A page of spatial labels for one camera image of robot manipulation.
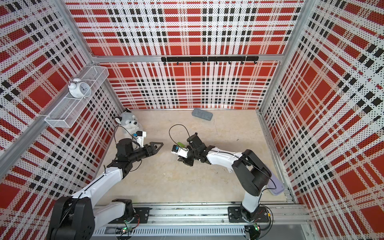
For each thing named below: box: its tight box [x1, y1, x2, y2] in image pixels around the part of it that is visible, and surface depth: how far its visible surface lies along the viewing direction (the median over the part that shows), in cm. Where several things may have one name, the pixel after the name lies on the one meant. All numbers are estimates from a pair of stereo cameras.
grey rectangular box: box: [191, 108, 213, 121], surface depth 117 cm
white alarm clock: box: [68, 78, 92, 99], surface depth 72 cm
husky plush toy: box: [114, 108, 141, 135], surface depth 93 cm
